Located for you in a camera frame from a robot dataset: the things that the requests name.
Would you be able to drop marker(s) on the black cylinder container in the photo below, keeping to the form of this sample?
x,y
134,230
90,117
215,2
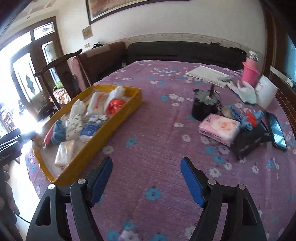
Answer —
x,y
203,109

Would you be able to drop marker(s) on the small wall plaque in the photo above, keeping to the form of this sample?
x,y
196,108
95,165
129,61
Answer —
x,y
87,33

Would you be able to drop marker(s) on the dark wooden chair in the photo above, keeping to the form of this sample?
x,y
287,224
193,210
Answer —
x,y
57,67

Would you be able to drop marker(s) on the lemon print tissue pack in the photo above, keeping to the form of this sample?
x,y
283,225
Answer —
x,y
74,127

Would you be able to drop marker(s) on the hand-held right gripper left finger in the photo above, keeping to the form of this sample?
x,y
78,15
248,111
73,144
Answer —
x,y
101,180

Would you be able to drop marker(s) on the brown armchair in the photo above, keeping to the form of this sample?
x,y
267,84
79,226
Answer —
x,y
104,62

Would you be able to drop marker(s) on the wooden glass door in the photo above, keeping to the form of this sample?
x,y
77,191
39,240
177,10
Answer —
x,y
44,69

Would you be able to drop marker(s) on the blue tissue pack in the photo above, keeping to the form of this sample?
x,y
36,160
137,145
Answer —
x,y
91,131

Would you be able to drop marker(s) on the white fluffy cloth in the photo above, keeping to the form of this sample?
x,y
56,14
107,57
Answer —
x,y
77,109

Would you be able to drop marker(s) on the framed wall painting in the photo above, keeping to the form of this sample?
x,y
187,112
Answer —
x,y
138,7

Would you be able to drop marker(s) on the red plastic bag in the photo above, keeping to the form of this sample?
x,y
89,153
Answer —
x,y
115,106
249,118

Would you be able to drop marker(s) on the couch with patterned blanket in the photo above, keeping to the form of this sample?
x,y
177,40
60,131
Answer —
x,y
61,93

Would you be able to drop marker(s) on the blue towel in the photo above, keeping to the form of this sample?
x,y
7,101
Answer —
x,y
57,135

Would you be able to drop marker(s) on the black bag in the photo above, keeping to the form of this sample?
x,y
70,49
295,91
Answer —
x,y
98,45

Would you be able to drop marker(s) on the black sofa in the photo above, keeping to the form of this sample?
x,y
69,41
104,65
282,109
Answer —
x,y
185,53

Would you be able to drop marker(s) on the yellow cardboard tray box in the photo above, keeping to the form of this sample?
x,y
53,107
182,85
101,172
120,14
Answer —
x,y
104,143

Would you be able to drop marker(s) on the white pink tissue pack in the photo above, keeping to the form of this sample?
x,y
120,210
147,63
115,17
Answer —
x,y
64,155

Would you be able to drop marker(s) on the pink rose tissue pack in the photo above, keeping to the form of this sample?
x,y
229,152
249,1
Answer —
x,y
219,128

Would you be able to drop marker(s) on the white plastic jar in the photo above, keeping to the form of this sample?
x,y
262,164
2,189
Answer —
x,y
266,92

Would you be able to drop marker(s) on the television screen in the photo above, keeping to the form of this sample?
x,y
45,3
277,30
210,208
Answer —
x,y
291,60

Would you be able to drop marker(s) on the small white plastic bag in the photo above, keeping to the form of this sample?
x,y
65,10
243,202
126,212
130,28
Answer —
x,y
118,92

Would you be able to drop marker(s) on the black snack packet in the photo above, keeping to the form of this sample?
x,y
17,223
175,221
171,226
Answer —
x,y
249,141

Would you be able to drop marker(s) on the wooden cabinet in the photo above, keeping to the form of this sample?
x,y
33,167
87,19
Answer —
x,y
275,34

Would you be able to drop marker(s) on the white plastic pack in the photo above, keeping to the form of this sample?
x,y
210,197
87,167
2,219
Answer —
x,y
98,103

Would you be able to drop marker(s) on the black smartphone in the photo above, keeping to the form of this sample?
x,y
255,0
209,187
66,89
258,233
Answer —
x,y
276,132

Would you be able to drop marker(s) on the purple floral tablecloth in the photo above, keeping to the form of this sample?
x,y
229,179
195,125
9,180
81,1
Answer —
x,y
161,139

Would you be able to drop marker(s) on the stack of white papers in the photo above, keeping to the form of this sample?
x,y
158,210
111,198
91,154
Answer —
x,y
205,74

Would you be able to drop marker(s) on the pink thermos bottle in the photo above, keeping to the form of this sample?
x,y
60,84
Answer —
x,y
251,69

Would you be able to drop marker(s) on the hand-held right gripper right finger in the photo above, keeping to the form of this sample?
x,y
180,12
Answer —
x,y
192,183

